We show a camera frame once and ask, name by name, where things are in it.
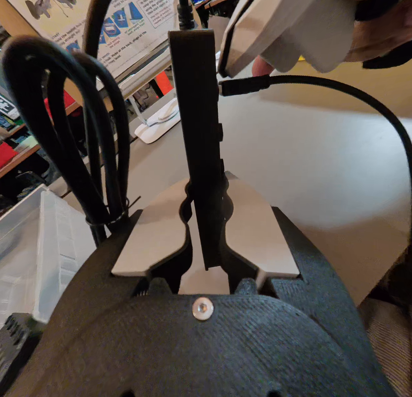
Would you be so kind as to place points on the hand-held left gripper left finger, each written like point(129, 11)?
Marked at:
point(154, 239)

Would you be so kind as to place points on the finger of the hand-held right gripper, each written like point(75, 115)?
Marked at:
point(273, 10)

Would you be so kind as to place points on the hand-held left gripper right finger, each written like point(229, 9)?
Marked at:
point(257, 239)

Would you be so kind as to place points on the black USB hub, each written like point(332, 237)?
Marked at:
point(196, 113)

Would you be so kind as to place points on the person's right hand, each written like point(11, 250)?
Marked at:
point(386, 33)

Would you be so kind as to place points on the clear plastic bin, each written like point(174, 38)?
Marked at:
point(48, 242)

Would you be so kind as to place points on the white document stand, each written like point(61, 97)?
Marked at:
point(154, 129)

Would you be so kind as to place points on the instruction sheet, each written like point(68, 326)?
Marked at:
point(128, 26)

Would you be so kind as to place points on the person's trousers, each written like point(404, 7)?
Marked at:
point(392, 345)

